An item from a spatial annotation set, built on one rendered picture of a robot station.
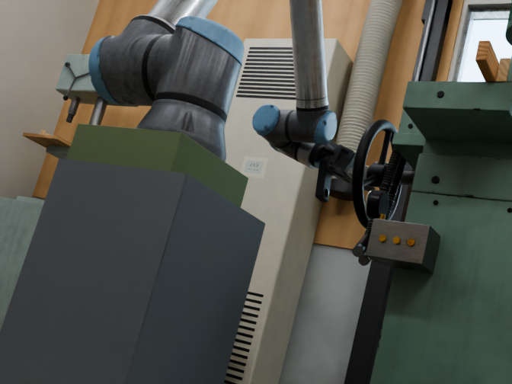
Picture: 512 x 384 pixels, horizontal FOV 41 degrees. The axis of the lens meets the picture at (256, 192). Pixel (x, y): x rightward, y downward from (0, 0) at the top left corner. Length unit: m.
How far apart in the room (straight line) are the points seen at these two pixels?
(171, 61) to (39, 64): 3.11
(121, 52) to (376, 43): 2.08
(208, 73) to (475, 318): 0.70
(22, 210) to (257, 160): 1.16
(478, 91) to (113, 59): 0.74
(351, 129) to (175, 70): 1.94
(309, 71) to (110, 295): 0.92
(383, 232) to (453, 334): 0.24
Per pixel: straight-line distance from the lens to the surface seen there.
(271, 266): 3.01
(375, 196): 1.45
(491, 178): 1.46
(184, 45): 1.36
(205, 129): 1.29
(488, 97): 1.37
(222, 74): 1.34
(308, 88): 1.83
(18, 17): 4.35
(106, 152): 1.28
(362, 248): 1.49
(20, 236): 3.42
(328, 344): 3.16
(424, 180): 1.50
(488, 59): 1.33
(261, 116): 1.93
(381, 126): 1.74
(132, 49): 1.45
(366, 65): 3.33
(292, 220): 3.04
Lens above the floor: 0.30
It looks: 13 degrees up
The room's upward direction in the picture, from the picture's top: 15 degrees clockwise
